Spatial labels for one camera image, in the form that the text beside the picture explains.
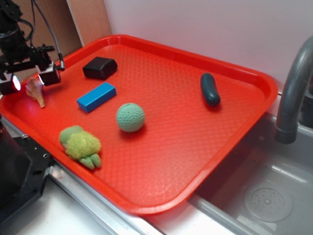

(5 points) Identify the tan spiral seashell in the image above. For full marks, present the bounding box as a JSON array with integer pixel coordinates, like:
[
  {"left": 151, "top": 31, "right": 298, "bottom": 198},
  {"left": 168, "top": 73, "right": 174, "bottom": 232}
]
[{"left": 25, "top": 77, "right": 45, "bottom": 108}]

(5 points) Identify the black rounded block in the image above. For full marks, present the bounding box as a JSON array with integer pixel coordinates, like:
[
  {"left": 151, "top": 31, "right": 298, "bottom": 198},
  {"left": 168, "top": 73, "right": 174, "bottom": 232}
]
[{"left": 83, "top": 56, "right": 118, "bottom": 79}]

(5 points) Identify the grey cable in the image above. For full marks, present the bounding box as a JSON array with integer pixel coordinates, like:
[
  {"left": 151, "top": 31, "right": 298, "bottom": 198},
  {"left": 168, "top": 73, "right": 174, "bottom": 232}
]
[{"left": 30, "top": 0, "right": 66, "bottom": 71}]

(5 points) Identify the dark green toy cucumber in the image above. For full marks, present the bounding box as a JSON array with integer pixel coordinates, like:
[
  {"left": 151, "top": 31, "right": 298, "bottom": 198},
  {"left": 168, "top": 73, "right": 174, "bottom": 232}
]
[{"left": 200, "top": 73, "right": 221, "bottom": 106}]

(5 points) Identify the green fuzzy plush toy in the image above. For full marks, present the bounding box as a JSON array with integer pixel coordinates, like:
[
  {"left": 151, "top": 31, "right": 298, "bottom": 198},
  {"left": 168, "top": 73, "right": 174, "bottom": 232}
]
[{"left": 59, "top": 125, "right": 102, "bottom": 170}]

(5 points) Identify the grey plastic sink basin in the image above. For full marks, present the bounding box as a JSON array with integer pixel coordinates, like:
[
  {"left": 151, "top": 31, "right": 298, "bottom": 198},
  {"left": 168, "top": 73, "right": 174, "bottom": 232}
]
[{"left": 151, "top": 115, "right": 313, "bottom": 235}]

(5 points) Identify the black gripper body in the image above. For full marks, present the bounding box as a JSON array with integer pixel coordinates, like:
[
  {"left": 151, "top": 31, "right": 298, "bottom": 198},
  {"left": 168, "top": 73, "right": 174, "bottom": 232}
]
[{"left": 0, "top": 44, "right": 55, "bottom": 72}]

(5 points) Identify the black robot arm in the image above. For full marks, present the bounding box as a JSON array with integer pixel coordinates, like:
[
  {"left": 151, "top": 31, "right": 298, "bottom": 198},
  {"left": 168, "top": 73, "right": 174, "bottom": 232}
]
[{"left": 0, "top": 0, "right": 65, "bottom": 95}]

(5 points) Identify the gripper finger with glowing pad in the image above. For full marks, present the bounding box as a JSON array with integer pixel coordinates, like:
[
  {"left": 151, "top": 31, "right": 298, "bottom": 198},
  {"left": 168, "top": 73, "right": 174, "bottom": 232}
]
[
  {"left": 35, "top": 61, "right": 61, "bottom": 86},
  {"left": 0, "top": 71, "right": 21, "bottom": 95}
]

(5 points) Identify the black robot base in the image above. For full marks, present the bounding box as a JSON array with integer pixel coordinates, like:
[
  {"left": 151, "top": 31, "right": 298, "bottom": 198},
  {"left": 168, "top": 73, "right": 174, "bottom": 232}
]
[{"left": 0, "top": 123, "right": 51, "bottom": 225}]

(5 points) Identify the green dimpled ball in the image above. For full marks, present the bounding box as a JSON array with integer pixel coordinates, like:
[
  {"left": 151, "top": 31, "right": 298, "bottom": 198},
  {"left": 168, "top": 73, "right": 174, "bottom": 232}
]
[{"left": 116, "top": 103, "right": 145, "bottom": 133}]

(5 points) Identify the grey toy faucet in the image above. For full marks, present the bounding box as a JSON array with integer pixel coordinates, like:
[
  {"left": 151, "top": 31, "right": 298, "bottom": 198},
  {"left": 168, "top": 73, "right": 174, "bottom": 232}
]
[{"left": 274, "top": 37, "right": 313, "bottom": 144}]

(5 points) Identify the blue rectangular block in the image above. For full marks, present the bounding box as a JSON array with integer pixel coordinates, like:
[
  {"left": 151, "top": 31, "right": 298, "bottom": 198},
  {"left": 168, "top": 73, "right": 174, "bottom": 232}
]
[{"left": 76, "top": 82, "right": 117, "bottom": 113}]

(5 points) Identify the red plastic tray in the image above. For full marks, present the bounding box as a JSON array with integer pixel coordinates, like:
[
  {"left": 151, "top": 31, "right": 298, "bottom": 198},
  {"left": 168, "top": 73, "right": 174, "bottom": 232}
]
[{"left": 0, "top": 35, "right": 278, "bottom": 215}]

